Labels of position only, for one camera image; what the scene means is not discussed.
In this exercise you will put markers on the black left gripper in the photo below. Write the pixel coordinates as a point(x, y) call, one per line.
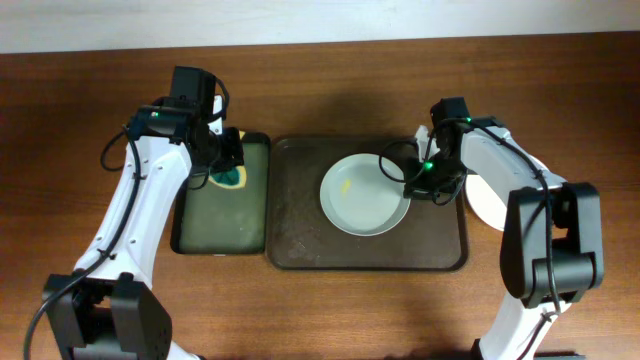
point(237, 148)

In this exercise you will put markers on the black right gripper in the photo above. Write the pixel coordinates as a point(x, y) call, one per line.
point(415, 189)

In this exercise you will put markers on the green and yellow sponge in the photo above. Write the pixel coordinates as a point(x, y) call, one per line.
point(235, 178)

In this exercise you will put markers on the cream white plate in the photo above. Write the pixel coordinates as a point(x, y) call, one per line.
point(482, 200)

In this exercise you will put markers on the light grey plate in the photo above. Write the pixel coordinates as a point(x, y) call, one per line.
point(362, 195)

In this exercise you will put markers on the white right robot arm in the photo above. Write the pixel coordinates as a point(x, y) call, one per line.
point(551, 252)

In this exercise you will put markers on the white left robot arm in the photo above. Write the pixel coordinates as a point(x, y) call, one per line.
point(105, 308)

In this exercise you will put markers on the large brown tray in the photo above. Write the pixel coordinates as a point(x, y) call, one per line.
point(299, 236)

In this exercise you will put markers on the dark green small tray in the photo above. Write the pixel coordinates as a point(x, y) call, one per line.
point(212, 220)

